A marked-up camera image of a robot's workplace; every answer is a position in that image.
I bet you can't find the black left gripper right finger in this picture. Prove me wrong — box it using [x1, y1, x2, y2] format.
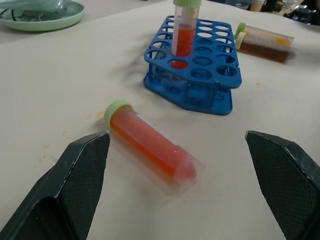
[245, 129, 320, 240]

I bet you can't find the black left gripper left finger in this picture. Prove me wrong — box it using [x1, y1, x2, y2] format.
[0, 130, 111, 240]

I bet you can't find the red liquid tube green cap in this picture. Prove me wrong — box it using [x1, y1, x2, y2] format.
[170, 0, 202, 70]
[103, 99, 207, 193]

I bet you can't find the blue tube rack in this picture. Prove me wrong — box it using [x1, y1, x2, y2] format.
[143, 15, 243, 117]

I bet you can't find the brown liquid tube cream cap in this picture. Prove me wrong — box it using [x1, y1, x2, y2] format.
[235, 31, 292, 63]

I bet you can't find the yellow liquid tube green cap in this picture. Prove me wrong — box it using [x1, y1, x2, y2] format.
[234, 22, 295, 47]

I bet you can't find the light green plate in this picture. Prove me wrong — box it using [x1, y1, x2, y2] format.
[0, 0, 86, 32]

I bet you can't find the clear plastic bag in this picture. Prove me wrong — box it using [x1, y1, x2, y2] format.
[0, 0, 73, 22]

